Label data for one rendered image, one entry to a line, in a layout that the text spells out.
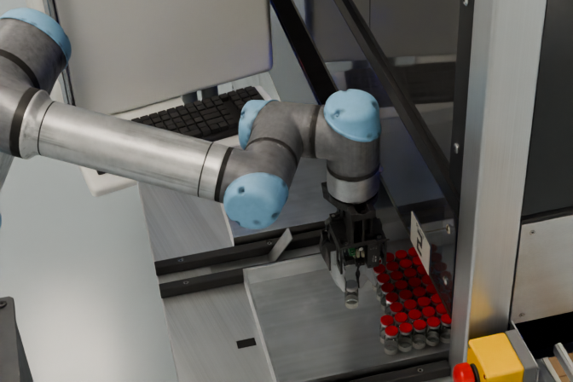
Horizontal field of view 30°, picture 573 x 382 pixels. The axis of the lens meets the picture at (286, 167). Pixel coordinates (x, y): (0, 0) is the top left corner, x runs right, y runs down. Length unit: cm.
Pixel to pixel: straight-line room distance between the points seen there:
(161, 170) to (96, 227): 194
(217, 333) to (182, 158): 43
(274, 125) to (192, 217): 53
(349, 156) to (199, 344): 44
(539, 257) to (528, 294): 7
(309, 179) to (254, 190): 66
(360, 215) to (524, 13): 43
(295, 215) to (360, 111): 52
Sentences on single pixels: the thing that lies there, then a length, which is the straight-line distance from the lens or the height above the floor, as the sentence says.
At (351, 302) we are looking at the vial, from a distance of 171.
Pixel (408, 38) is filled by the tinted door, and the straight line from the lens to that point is 157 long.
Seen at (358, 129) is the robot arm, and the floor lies 129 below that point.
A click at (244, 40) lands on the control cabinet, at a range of 237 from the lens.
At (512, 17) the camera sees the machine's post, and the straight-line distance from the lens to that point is 123.
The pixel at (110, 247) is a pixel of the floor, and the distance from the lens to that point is 325.
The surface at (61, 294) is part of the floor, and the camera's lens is 313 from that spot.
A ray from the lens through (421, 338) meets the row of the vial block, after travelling 167.
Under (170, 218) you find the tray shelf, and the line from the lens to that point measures 194.
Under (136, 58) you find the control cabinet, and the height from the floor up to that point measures 93.
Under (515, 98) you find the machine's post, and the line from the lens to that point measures 129.
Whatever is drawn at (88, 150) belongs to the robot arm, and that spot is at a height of 131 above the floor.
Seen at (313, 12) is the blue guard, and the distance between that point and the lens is 214.
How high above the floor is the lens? 213
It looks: 38 degrees down
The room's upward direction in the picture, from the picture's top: 3 degrees counter-clockwise
